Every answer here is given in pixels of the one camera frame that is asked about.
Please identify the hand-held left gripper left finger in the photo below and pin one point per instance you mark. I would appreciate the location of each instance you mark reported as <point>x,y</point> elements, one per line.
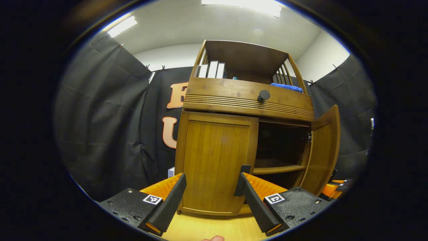
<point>170,207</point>

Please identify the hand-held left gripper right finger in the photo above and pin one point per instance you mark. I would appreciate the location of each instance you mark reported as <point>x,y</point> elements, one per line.
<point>257,207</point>

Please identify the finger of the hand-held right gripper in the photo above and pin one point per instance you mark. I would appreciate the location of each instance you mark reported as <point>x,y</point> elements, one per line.
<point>339,181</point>
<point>329,190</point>

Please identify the wooden cabinet door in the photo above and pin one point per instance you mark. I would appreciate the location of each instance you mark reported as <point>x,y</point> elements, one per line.
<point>214,157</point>
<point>322,150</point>

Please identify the wooden double-door shoe cabinet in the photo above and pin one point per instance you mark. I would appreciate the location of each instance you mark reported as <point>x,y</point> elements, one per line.
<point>234,97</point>

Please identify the wooden cabinet drawer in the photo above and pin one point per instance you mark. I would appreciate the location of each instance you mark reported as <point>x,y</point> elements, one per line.
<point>220,95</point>

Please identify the small white box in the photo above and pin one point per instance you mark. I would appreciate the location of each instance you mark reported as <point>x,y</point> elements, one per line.
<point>171,172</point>

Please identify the blue folded towel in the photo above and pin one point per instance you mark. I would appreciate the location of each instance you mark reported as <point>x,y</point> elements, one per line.
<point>287,87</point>

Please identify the black round drawer knob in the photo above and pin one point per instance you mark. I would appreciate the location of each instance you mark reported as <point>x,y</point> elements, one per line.
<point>263,95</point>

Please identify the black backdrop cloth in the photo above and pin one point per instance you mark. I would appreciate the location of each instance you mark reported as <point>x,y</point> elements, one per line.
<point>100,117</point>

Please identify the white binder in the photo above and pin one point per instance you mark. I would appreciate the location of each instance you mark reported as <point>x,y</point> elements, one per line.
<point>220,70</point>
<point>212,69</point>
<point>203,71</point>

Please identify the long ceiling strip light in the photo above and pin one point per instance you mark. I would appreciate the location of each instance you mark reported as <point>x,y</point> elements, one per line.
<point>122,26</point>

